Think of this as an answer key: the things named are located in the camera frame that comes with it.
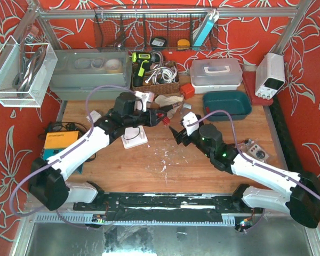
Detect wicker basket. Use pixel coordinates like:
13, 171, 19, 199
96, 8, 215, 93
131, 61, 181, 95

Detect teal plastic tray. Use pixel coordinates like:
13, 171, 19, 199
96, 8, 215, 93
203, 90, 252, 121

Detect white cables in basket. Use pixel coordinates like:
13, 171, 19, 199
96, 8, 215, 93
145, 66, 178, 85

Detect small red box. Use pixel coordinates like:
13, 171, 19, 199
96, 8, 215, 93
180, 83, 195, 100

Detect blue white booklet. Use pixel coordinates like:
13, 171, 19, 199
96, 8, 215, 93
192, 9, 220, 51

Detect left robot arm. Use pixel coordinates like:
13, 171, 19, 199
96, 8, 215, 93
28, 91, 162, 211

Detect white bench power supply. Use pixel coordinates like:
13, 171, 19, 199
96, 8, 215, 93
255, 53, 285, 100

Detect beige work glove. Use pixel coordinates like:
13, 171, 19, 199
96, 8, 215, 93
154, 95, 183, 119

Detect black wire wall basket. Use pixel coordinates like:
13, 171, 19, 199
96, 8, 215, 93
93, 4, 218, 51

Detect red mat under supply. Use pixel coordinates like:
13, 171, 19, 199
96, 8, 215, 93
243, 71, 274, 106

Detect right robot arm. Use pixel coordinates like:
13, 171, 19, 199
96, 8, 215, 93
170, 124, 320, 228

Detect black orange screwdriver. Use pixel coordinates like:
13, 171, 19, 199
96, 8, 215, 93
159, 102, 182, 112

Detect white plug adapter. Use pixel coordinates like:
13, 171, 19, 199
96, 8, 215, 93
86, 110, 102, 123

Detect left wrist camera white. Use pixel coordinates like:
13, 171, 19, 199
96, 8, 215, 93
134, 91, 155, 112

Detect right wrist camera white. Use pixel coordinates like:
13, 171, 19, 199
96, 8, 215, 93
182, 111, 201, 136

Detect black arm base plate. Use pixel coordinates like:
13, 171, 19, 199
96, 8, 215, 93
73, 193, 263, 222

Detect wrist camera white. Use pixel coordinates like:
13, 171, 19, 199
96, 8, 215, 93
182, 111, 201, 136
134, 91, 155, 112

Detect small metal bracket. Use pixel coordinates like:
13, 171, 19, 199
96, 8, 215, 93
182, 103, 192, 109

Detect bagged electronic module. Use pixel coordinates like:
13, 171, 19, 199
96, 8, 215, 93
243, 139, 270, 163

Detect white peg fixture board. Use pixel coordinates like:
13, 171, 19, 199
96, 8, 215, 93
121, 125, 148, 149

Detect orange teal power box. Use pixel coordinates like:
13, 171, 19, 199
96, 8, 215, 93
42, 131, 79, 160

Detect clear acrylic hanging bin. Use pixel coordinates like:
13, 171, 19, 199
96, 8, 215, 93
0, 36, 58, 108

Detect grey plastic storage box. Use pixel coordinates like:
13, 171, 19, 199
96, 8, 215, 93
50, 49, 132, 101

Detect white clear lidded case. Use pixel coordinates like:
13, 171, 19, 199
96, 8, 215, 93
190, 58, 243, 94

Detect green black cordless drill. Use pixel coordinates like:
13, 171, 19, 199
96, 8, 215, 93
132, 52, 161, 87

